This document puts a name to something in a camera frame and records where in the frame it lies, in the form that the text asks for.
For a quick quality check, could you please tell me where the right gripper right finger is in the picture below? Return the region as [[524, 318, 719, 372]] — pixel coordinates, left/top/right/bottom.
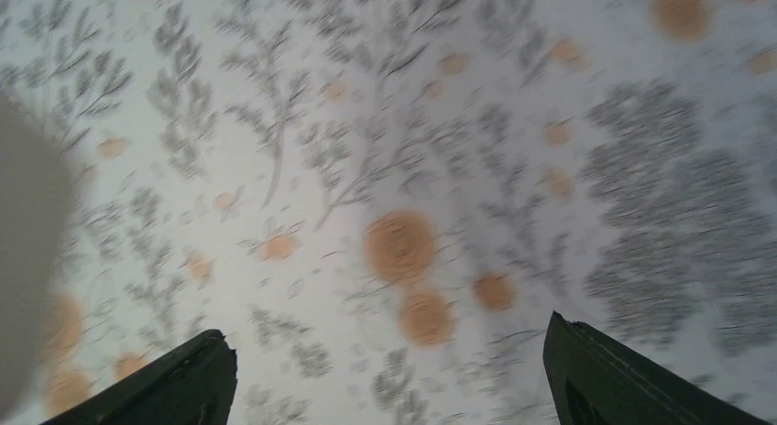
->
[[542, 311, 765, 425]]

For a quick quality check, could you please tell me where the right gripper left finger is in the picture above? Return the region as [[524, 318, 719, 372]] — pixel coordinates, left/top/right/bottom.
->
[[46, 329, 237, 425]]

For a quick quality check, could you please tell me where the floral patterned table mat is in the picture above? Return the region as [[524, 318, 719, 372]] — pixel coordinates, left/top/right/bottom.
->
[[1, 0, 776, 424]]

